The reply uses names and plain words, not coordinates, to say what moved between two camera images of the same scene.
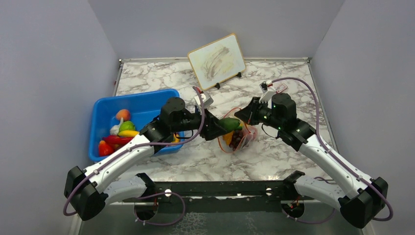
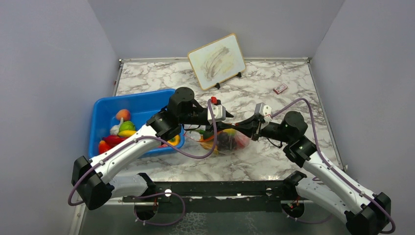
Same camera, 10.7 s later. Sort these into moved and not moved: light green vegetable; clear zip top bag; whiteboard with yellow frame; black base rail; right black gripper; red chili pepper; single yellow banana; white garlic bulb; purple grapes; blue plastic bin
Moved: purple grapes; clear zip top bag; right black gripper
Not moved: whiteboard with yellow frame; black base rail; red chili pepper; light green vegetable; white garlic bulb; single yellow banana; blue plastic bin
